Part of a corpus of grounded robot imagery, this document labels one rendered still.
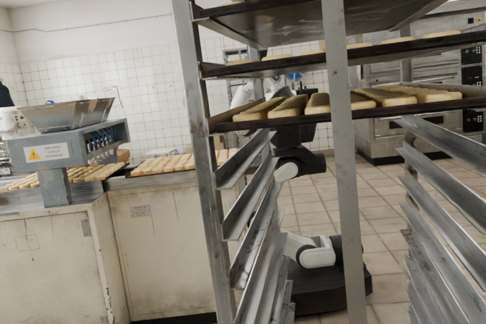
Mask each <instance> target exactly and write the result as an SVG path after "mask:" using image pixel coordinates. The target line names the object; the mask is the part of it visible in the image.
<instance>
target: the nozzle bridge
mask: <svg viewBox="0 0 486 324"><path fill-rule="evenodd" d="M111 126H112V127H111ZM107 127H109V128H110V129H111V130H110V129H108V128H107ZM113 127H114V128H115V130H116V136H115V131H114V128H113ZM103 128H104V129H106V130H107V131H108V132H110V136H111V131H112V133H113V137H114V136H115V138H114V139H111V141H112V143H111V144H108V145H104V147H102V148H101V146H100V149H96V147H95V151H92V150H91V148H90V151H91V152H90V153H87V151H86V148H85V141H86V140H88V143H89V145H90V138H93V142H95V141H94V137H93V136H92V135H91V134H90V133H89V132H91V133H93V134H94V136H95V137H98V141H99V136H98V134H99V135H102V138H103V134H102V132H101V131H103V133H104V134H106V136H108V135H107V132H106V130H104V129H103ZM99 129H100V130H101V131H99ZM94 131H96V132H97V133H98V134H97V133H96V132H94ZM129 142H131V140H130V135H129V127H128V123H127V118H123V119H111V120H106V121H105V122H101V123H98V124H93V125H90V126H86V127H82V128H79V129H73V130H68V131H62V132H51V133H45V134H41V133H40V132H39V133H35V134H31V135H26V136H22V137H16V138H13V139H10V140H7V144H8V148H9V154H10V157H11V161H12V166H13V170H14V173H15V174H18V173H25V172H31V171H37V175H38V181H39V185H40V191H41V194H42V198H43V204H44V208H52V207H59V206H65V205H70V204H72V203H73V201H72V194H71V190H70V186H69V180H68V176H67V169H66V167H73V166H84V165H85V164H87V163H88V161H89V160H90V159H92V158H94V157H96V156H98V155H101V154H103V153H105V152H107V151H109V150H111V149H114V154H113V155H111V154H110V156H109V157H107V156H106V158H105V159H103V158H102V161H99V160H98V165H108V164H110V163H115V164H116V163H118V162H119V161H118V157H117V152H116V147H117V146H119V145H121V144H123V143H129Z"/></svg>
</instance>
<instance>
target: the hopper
mask: <svg viewBox="0 0 486 324"><path fill-rule="evenodd" d="M115 98H116V97H114V98H97V99H88V100H79V101H67V102H61V103H50V104H43V105H37V106H26V107H19V108H16V109H17V110H18V111H19V112H20V113H21V114H22V115H23V116H24V117H25V118H26V119H27V120H28V121H29V122H30V123H31V124H32V125H33V126H34V127H35V128H36V129H37V130H38V131H39V132H40V133H41V134H45V133H51V132H62V131H68V130H73V129H79V128H82V127H86V126H90V125H93V124H98V123H101V122H106V120H107V118H108V115H109V112H110V110H111V107H112V105H113V102H114V99H115Z"/></svg>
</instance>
